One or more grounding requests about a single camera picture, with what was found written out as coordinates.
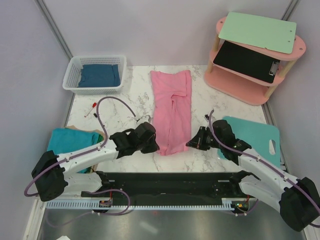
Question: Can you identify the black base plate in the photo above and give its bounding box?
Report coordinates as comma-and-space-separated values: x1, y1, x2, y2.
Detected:
93, 171, 249, 206

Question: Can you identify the white cable duct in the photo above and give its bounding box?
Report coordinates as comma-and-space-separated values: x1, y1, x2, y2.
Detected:
46, 199, 236, 211

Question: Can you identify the pink three-tier shelf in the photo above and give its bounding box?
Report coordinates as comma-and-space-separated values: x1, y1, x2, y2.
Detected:
204, 17, 307, 106

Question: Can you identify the teal t-shirt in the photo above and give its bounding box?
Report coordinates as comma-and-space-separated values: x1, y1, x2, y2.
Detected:
46, 127, 100, 174

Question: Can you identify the folded green t-shirt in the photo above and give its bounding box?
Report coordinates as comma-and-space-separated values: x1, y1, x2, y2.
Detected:
94, 134, 104, 144

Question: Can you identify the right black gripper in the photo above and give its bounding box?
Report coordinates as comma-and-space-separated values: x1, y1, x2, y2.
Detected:
186, 126, 224, 151

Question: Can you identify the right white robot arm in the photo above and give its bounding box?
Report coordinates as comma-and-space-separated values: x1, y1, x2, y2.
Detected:
186, 120, 320, 232

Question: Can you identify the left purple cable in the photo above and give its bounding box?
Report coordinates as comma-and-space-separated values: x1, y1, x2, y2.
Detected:
23, 96, 137, 216

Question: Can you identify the light green board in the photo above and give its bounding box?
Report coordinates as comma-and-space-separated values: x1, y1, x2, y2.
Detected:
219, 12, 297, 54

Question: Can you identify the red capped marker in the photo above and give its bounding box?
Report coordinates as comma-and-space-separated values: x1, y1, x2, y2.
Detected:
84, 102, 97, 118

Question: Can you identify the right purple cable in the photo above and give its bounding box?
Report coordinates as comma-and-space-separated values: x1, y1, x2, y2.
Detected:
208, 108, 320, 226

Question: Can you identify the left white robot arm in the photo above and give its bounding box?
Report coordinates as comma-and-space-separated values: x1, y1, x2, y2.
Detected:
31, 122, 159, 202

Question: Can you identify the tan t-shirt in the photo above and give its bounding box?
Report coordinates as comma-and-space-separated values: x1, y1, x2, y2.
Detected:
66, 125, 106, 174

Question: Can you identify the teal folding board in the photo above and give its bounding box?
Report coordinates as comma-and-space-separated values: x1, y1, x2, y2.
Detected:
222, 116, 281, 168

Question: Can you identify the black clipboard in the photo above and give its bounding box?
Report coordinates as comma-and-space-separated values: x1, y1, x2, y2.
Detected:
213, 41, 280, 84

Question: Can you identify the purple cable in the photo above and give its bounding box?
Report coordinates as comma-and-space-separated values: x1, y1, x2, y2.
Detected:
208, 108, 320, 226
23, 96, 137, 216

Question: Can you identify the white plastic basket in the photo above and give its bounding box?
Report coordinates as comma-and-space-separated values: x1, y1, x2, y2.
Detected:
62, 54, 127, 95

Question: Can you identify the dark blue t-shirt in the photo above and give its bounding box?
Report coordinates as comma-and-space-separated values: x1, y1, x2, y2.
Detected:
78, 64, 121, 88

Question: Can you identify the pink t-shirt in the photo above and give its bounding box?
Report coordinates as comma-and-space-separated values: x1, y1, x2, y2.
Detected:
150, 70, 192, 156

